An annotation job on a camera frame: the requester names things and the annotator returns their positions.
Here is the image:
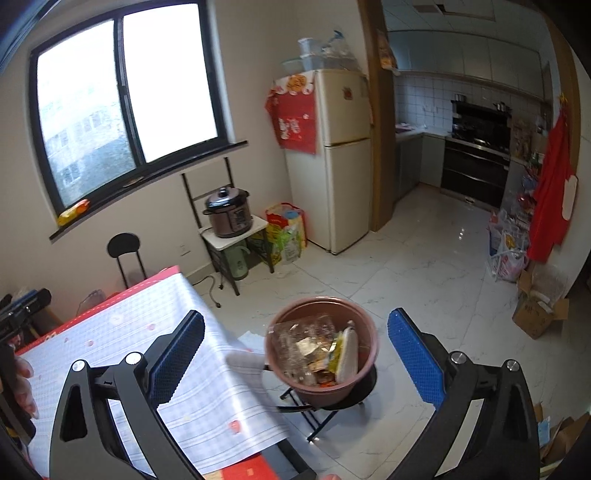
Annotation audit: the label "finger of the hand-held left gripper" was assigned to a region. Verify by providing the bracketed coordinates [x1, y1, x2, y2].
[0, 287, 52, 324]

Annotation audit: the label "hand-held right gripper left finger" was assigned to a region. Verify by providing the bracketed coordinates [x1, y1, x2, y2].
[48, 310, 206, 480]

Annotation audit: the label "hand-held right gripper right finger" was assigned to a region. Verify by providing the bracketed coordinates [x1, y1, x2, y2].
[387, 308, 541, 480]

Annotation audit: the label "white green plastic bag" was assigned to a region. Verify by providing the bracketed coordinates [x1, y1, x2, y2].
[328, 325, 360, 385]

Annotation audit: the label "brown trash bin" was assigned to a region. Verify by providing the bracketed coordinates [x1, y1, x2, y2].
[264, 296, 380, 408]

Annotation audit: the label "clear plastic wrapper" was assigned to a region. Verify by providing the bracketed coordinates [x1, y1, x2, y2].
[268, 316, 338, 384]

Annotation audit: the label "person's left hand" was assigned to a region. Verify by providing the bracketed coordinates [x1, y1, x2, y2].
[14, 354, 40, 420]

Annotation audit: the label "plaid tablecloth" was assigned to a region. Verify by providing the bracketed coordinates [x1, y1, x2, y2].
[14, 272, 289, 478]

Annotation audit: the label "black folding stool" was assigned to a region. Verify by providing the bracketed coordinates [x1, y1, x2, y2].
[277, 364, 378, 444]

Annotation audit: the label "yellow snack packet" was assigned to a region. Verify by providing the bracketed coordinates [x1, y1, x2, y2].
[58, 199, 90, 226]

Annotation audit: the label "green kettle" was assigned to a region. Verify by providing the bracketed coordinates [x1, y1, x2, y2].
[224, 244, 252, 281]

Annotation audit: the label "open cardboard box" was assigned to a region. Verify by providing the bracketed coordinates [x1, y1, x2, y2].
[512, 270, 571, 340]

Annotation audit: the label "pile of plastic bags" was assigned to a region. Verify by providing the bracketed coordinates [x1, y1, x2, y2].
[487, 210, 532, 283]

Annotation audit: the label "brown pressure cooker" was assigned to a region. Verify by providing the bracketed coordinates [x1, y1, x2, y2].
[202, 186, 252, 239]

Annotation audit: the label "black rack with white top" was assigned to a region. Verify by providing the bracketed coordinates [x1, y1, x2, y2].
[181, 157, 269, 296]

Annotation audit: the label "flattened cardboard box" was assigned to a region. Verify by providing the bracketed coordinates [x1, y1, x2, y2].
[533, 401, 589, 467]

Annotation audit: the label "cream refrigerator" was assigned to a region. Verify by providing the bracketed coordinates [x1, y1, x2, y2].
[283, 68, 374, 256]

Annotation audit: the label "black oven range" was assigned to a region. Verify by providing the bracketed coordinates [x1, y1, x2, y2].
[440, 136, 511, 208]

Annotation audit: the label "black window sill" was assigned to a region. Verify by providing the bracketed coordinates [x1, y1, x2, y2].
[48, 140, 249, 241]

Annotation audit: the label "lower kitchen cabinets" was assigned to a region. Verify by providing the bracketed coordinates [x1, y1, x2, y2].
[394, 131, 446, 199]

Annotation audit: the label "kitchen cabinets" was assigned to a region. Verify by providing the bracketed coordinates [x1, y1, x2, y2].
[385, 30, 552, 100]
[394, 131, 446, 199]

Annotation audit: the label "red hanging garment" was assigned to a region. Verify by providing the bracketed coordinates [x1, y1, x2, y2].
[526, 95, 579, 264]

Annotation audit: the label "black framed window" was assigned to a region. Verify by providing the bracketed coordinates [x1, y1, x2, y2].
[28, 0, 232, 215]

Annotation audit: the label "red printed cloth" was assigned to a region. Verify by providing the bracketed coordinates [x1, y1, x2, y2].
[264, 74, 319, 155]

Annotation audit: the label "upper kitchen cabinets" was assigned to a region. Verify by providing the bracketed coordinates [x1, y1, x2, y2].
[385, 30, 552, 100]

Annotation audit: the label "clear plastic bag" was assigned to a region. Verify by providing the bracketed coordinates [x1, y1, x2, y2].
[323, 30, 361, 71]

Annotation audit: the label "white stacked containers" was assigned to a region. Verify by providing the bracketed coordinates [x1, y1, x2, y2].
[298, 37, 324, 72]

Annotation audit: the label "yellow wall calendar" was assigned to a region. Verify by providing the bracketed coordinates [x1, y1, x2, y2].
[376, 30, 402, 75]

